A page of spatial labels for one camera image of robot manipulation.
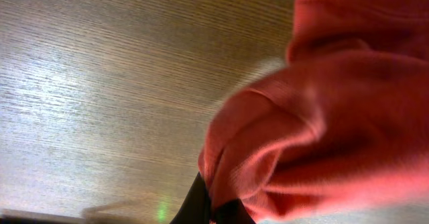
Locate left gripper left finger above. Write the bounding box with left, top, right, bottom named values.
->
left=170, top=173, right=211, bottom=224

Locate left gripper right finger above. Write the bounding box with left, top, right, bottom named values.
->
left=214, top=199, right=256, bottom=224

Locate orange t-shirt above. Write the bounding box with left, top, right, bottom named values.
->
left=198, top=0, right=428, bottom=220

